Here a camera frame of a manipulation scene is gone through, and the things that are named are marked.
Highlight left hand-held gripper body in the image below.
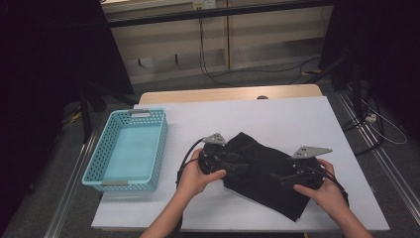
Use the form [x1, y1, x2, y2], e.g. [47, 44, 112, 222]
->
[197, 132, 230, 176]

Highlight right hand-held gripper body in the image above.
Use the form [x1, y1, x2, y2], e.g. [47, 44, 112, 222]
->
[290, 146, 334, 191]

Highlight black shorts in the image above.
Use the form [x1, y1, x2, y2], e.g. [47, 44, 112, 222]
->
[221, 132, 320, 223]

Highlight light blue plastic basket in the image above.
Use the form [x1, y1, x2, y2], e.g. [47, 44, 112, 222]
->
[81, 108, 169, 192]

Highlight person's right hand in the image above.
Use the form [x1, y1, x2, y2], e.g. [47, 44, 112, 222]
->
[292, 159, 348, 222]

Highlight person's left hand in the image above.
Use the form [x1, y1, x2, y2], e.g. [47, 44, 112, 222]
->
[176, 148, 228, 199]

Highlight wooden table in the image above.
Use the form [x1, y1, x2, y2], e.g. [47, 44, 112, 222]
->
[138, 83, 324, 105]

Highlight black stand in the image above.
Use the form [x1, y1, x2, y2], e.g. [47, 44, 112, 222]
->
[78, 82, 140, 144]
[305, 53, 365, 117]

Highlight beige cabinet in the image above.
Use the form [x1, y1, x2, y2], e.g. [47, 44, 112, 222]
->
[100, 0, 335, 85]

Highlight black horizontal bar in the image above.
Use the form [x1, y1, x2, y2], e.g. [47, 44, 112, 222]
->
[106, 0, 335, 29]

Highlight black curtain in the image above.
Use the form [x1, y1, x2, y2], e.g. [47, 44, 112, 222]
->
[318, 0, 420, 140]
[0, 0, 135, 229]

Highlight left hand-held gripper black cable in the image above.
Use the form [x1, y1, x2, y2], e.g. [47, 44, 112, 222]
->
[175, 138, 206, 186]

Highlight hand-held gripper black cable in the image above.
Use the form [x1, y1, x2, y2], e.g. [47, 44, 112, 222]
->
[175, 138, 206, 186]
[316, 167, 350, 204]

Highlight right hand-held gripper black cable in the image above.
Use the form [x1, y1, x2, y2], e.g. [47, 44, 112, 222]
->
[316, 167, 350, 204]

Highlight black looped floor cable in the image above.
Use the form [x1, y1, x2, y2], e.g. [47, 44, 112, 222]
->
[341, 93, 385, 157]

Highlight aluminium floor rail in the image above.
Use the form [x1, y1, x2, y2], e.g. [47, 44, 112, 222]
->
[43, 130, 101, 238]
[335, 90, 420, 226]

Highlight white cable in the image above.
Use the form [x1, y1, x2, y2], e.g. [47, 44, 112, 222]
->
[361, 98, 409, 146]

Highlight black hanging cable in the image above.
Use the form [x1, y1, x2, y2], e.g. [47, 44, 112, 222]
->
[197, 18, 240, 88]

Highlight white wall socket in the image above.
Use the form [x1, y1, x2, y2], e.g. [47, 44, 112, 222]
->
[192, 0, 217, 10]

